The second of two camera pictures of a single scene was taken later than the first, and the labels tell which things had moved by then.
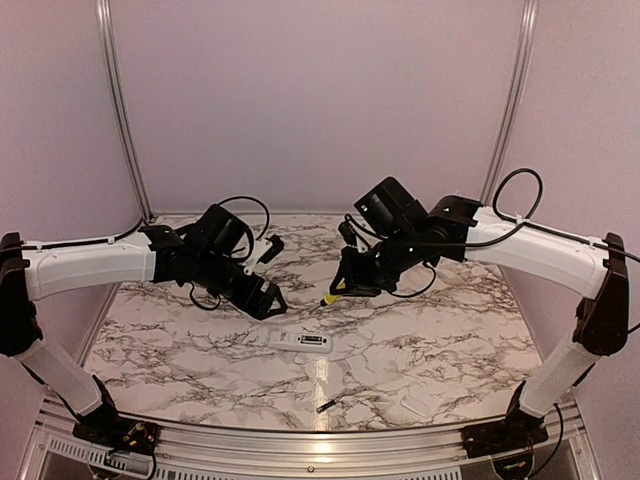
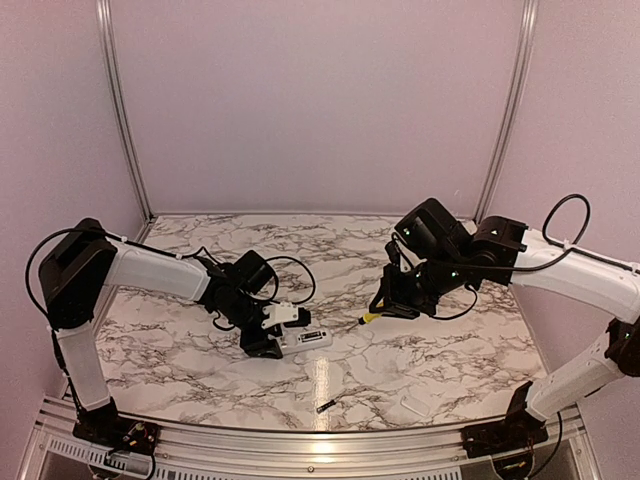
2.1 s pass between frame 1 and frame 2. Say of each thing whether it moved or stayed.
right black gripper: moved
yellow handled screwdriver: moved
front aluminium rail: stayed
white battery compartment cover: stayed
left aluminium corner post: stayed
